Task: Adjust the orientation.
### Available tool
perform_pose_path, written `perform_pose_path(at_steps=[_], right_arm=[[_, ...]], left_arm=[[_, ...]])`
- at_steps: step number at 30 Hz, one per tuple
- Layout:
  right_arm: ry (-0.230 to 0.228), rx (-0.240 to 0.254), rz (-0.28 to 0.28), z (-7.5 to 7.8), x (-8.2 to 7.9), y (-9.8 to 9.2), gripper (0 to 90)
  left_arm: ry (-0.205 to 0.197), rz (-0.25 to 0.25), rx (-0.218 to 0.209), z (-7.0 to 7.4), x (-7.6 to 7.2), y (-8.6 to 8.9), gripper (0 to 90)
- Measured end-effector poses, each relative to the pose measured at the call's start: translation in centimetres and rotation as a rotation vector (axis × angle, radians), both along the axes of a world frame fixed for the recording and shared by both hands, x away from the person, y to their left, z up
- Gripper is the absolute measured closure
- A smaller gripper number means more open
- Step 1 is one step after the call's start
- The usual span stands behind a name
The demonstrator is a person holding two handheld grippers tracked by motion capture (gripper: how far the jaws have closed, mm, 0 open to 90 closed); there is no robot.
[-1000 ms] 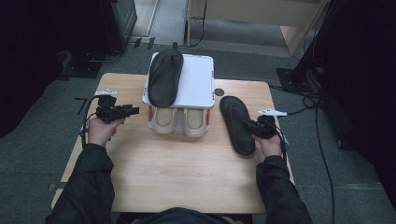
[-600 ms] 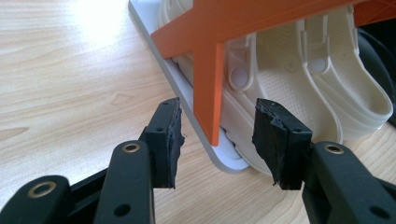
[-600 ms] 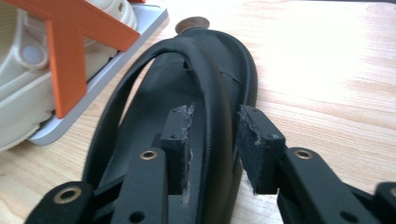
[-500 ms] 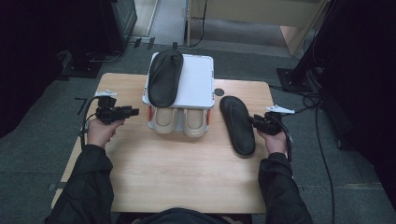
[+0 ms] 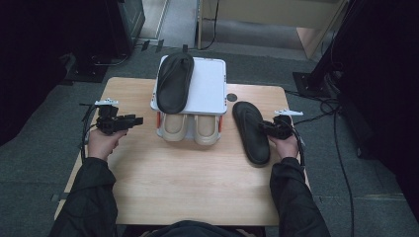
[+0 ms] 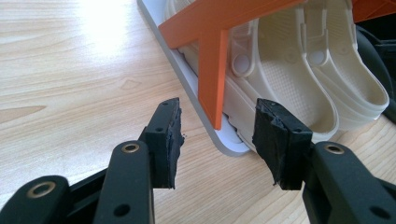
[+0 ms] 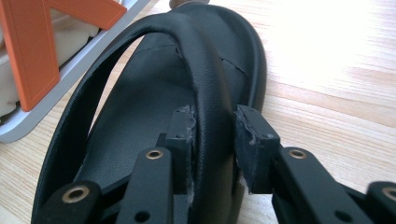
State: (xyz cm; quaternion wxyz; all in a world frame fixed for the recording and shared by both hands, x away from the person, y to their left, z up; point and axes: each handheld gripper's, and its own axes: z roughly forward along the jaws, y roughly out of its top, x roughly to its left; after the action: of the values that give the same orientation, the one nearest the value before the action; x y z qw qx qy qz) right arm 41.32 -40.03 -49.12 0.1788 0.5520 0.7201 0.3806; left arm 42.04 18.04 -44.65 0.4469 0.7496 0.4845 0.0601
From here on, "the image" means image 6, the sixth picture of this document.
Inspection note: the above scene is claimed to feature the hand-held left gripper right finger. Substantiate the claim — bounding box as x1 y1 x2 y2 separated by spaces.
251 98 314 191

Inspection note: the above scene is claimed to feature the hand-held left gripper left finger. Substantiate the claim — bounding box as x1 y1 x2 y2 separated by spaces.
139 97 185 189

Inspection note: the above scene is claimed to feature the dark green slipper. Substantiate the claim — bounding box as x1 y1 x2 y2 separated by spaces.
354 15 396 124

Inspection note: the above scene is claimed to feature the cream clog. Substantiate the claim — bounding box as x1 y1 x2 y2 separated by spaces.
164 0 340 150
303 0 390 132

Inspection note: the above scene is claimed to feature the grey and orange shoe rack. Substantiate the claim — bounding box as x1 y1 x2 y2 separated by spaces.
136 0 396 158

